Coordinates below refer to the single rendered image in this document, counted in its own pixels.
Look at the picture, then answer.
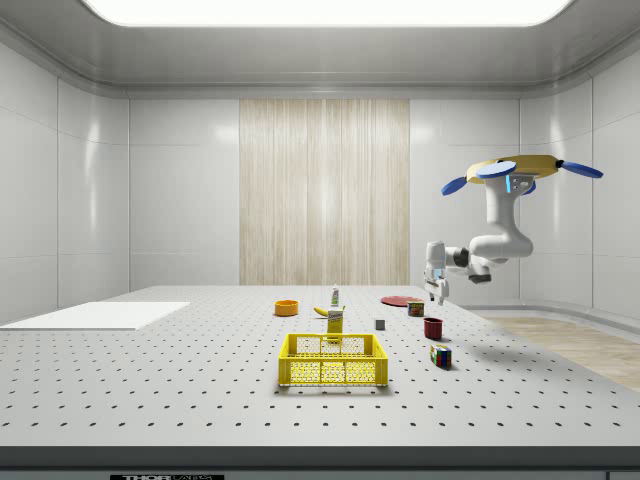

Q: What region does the drone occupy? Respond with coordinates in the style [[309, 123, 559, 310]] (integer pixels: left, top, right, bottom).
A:
[[440, 154, 605, 197]]

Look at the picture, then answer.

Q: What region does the yellow basket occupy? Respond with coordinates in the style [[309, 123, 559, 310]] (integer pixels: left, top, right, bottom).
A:
[[277, 332, 390, 389]]

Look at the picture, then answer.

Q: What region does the puzzle cube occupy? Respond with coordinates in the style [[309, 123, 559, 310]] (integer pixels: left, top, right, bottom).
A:
[[429, 343, 453, 370]]

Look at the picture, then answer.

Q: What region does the white board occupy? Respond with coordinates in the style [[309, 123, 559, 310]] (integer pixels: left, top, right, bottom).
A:
[[0, 301, 192, 331]]

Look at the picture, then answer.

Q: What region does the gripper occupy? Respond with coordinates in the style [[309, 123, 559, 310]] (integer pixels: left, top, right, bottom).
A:
[[423, 277, 451, 307]]

